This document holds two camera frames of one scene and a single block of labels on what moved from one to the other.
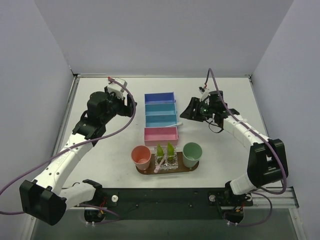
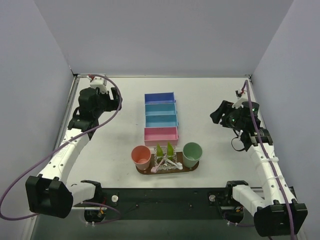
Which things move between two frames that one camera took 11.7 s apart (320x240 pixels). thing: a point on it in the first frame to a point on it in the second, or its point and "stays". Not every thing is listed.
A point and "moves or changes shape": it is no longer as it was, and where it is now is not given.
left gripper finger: [131, 108] to [118, 103]
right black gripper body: [194, 110] to [222, 115]
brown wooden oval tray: [181, 168] stays
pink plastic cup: [141, 155] stays
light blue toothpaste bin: [159, 109] stays
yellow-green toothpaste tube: [170, 151] stays
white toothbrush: [178, 123] to [178, 164]
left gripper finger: [129, 101] to [115, 93]
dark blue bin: [160, 98] stays
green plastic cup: [192, 153] stays
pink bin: [154, 136] stays
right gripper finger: [193, 112] to [225, 118]
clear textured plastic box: [166, 157] stays
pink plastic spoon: [156, 169] moves or changes shape
